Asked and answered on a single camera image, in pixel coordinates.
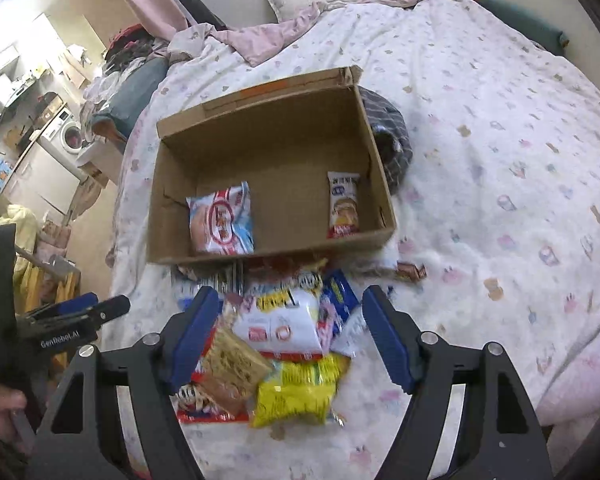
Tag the beige kitchen cabinet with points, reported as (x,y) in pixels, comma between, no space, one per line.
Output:
(40,175)

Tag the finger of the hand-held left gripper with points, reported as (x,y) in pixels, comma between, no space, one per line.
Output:
(110,307)
(77,302)

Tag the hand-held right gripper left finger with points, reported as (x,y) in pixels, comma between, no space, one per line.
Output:
(195,335)

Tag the white washing machine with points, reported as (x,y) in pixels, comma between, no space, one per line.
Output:
(70,135)

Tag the beige noodle snack packet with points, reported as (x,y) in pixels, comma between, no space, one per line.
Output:
(235,367)

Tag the white kitchen appliance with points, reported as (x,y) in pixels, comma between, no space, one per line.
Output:
(2,87)

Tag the pink blanket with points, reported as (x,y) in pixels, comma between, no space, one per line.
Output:
(265,40)

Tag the yellow cloth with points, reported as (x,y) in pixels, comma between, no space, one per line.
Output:
(20,220)

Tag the narrow brown snack packet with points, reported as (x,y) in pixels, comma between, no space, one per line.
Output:
(343,205)

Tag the pile of clothes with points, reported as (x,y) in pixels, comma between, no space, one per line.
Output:
(130,45)

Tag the pink snack packet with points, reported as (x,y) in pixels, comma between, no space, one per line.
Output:
(325,327)

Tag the white red blue snack packet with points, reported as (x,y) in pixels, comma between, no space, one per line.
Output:
(220,220)

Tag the teal grey cushion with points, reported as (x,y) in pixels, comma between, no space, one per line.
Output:
(130,95)

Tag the red yellow snack packet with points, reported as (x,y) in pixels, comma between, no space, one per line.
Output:
(285,270)

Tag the small brown chocolate snack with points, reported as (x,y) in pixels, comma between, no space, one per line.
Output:
(410,271)

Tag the cardboard box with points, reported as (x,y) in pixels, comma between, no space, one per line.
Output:
(280,160)

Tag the white storage box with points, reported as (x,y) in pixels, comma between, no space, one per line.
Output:
(100,160)

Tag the grey plaid cloth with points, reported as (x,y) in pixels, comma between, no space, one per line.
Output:
(392,125)

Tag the person's left hand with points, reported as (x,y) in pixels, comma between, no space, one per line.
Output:
(0,405)

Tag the long teal cushion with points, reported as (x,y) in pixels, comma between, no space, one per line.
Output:
(545,30)

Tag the white snack packet red labels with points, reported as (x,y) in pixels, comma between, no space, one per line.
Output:
(280,327)

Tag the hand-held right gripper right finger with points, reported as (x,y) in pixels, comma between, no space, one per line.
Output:
(387,340)

